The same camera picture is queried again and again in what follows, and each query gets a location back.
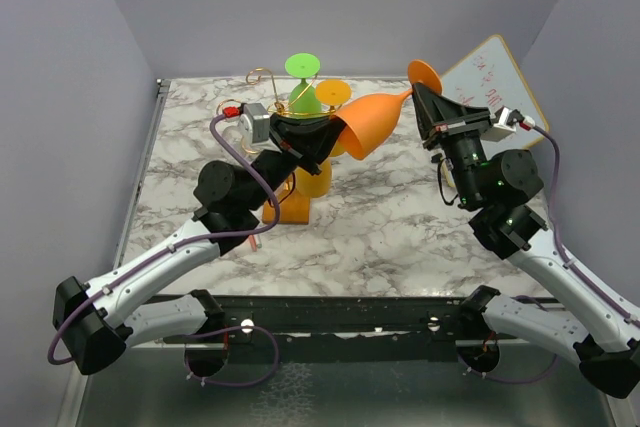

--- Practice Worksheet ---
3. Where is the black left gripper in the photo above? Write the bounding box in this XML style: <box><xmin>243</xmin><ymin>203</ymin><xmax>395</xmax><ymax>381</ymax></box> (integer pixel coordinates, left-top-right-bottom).
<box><xmin>244</xmin><ymin>114</ymin><xmax>351</xmax><ymax>212</ymax></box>

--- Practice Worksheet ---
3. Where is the orange plastic wine glass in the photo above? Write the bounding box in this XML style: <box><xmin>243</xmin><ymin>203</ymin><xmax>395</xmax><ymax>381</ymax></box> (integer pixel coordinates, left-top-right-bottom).
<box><xmin>335</xmin><ymin>59</ymin><xmax>443</xmax><ymax>160</ymax></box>

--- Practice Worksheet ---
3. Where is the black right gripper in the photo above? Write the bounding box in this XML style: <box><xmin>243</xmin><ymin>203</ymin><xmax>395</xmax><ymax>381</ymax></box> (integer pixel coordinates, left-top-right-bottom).
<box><xmin>413</xmin><ymin>82</ymin><xmax>498</xmax><ymax>206</ymax></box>

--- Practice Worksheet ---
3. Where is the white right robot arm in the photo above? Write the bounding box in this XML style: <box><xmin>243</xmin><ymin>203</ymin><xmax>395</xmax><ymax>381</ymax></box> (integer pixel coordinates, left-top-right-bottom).
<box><xmin>412</xmin><ymin>82</ymin><xmax>639</xmax><ymax>399</ymax></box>

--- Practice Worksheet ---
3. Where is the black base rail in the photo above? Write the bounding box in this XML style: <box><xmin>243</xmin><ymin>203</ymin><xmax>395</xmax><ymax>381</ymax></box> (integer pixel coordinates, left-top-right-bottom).
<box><xmin>164</xmin><ymin>285</ymin><xmax>519</xmax><ymax>363</ymax></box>

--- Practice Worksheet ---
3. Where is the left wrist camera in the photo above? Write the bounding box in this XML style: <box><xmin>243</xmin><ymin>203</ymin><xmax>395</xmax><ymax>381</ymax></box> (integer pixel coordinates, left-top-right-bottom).
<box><xmin>229</xmin><ymin>103</ymin><xmax>270</xmax><ymax>155</ymax></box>

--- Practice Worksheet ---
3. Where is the green plastic wine glass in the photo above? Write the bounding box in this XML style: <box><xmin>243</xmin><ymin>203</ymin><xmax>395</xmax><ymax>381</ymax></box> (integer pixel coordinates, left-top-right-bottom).
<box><xmin>285</xmin><ymin>52</ymin><xmax>322</xmax><ymax>118</ymax></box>

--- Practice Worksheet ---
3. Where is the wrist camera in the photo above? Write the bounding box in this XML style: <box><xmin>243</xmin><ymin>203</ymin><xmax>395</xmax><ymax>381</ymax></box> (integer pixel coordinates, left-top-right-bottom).
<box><xmin>481</xmin><ymin>107</ymin><xmax>536</xmax><ymax>143</ymax></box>
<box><xmin>229</xmin><ymin>103</ymin><xmax>270</xmax><ymax>155</ymax></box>

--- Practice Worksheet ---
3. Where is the wooden rack base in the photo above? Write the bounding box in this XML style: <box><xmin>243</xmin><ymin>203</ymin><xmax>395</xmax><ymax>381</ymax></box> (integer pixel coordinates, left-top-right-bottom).
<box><xmin>277</xmin><ymin>190</ymin><xmax>311</xmax><ymax>224</ymax></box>

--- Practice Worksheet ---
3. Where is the yellow-framed whiteboard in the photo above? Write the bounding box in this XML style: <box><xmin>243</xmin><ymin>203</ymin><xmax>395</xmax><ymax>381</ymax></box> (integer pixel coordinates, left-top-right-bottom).
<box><xmin>441</xmin><ymin>34</ymin><xmax>549</xmax><ymax>130</ymax></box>

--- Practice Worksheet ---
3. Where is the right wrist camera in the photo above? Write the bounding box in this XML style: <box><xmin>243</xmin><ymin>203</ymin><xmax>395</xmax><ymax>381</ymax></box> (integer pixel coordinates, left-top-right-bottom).
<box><xmin>481</xmin><ymin>107</ymin><xmax>536</xmax><ymax>143</ymax></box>

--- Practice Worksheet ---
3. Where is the yellow plastic wine glass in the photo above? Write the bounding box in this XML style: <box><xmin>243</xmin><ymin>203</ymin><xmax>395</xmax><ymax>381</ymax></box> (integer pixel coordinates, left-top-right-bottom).
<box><xmin>314</xmin><ymin>78</ymin><xmax>353</xmax><ymax>158</ymax></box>

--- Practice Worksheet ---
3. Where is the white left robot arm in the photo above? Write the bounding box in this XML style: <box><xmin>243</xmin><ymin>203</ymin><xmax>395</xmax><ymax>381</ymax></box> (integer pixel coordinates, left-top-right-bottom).
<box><xmin>46</xmin><ymin>104</ymin><xmax>346</xmax><ymax>375</ymax></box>

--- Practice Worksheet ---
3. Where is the gold wire glass rack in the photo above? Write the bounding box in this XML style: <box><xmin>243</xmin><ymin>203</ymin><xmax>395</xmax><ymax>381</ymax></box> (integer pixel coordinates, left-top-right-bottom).
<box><xmin>215</xmin><ymin>66</ymin><xmax>324</xmax><ymax>158</ymax></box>

